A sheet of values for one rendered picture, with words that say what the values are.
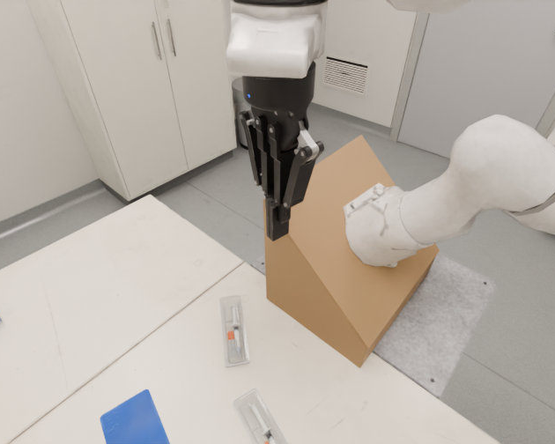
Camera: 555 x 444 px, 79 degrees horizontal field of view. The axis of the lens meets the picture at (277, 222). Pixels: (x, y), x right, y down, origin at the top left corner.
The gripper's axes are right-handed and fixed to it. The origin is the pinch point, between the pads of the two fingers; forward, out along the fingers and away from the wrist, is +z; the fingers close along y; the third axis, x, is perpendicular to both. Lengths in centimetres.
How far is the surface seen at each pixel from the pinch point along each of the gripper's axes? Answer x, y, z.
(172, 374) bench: 19.3, 12.6, 43.7
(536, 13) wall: -252, 63, 8
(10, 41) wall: 12, 214, 15
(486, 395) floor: -85, -36, 118
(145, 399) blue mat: 26, 11, 44
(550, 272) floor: -180, -25, 118
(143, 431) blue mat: 29, 6, 44
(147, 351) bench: 22, 21, 44
